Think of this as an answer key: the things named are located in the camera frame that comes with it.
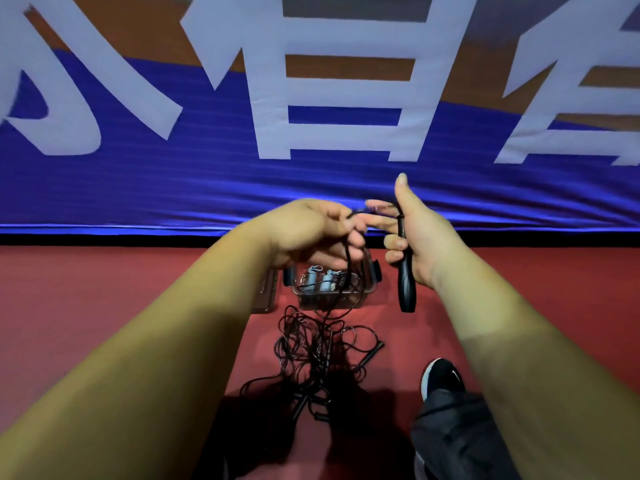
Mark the person's left hand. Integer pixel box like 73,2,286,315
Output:
260,199,369,271

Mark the person's right hand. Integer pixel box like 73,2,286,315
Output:
364,173,472,291

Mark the black jump rope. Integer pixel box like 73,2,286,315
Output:
320,207,418,320

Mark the person's right forearm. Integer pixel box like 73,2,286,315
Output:
429,240,640,480

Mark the person's left forearm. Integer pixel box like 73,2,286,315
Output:
0,215,281,480

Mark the clear plastic storage box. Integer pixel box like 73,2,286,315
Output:
283,249,384,311

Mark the clear box lid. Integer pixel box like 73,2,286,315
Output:
251,268,279,314

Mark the black sports shoe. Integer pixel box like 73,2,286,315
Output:
420,358,467,402

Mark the blue banner with white characters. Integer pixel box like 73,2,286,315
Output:
0,0,640,236

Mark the grey trouser leg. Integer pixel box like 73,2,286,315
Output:
410,389,522,480

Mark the tangled pile of black ropes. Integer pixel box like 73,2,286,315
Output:
240,305,386,424

